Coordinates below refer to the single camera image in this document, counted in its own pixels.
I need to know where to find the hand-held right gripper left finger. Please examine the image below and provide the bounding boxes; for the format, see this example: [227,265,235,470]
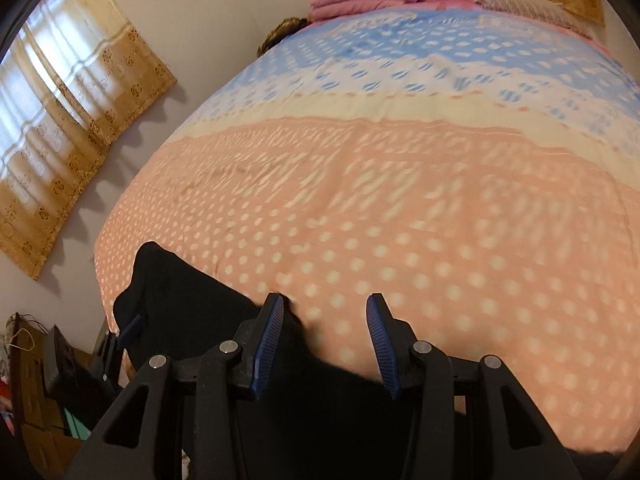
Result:
[62,292,286,480]

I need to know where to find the brown cardboard box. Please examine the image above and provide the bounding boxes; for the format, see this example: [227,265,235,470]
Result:
[6,312,96,463]

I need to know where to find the pink bed sheet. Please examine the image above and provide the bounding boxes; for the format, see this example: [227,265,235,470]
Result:
[417,0,483,12]

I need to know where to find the black pants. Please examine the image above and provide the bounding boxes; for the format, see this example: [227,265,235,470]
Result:
[112,241,471,480]

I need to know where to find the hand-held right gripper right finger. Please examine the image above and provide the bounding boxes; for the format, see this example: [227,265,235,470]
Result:
[365,292,583,480]

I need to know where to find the polka dot striped bedspread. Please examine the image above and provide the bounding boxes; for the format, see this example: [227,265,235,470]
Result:
[92,2,640,461]

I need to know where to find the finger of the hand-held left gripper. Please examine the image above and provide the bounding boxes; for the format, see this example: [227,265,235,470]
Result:
[116,314,145,352]

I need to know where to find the fringed striped pillow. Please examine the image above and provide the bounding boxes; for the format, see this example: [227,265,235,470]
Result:
[475,0,593,38]

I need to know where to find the brown furry cushion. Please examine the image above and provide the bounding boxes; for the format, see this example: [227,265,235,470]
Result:
[256,16,308,58]

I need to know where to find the black case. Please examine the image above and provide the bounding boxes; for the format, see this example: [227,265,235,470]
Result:
[40,325,77,401]

